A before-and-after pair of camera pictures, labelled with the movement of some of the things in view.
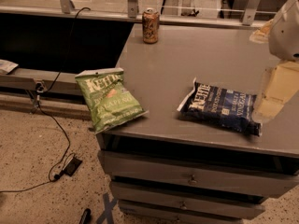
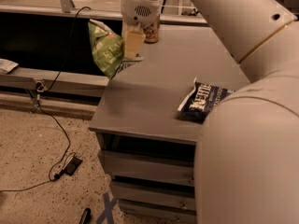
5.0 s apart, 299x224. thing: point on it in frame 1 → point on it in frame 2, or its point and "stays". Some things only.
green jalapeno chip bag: x=108 y=102 → x=107 y=48
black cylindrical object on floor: x=85 y=217 stays
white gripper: x=286 y=36 → x=139 y=12
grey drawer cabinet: x=163 y=165 stays
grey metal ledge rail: x=42 y=80 stays
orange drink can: x=150 y=25 stays
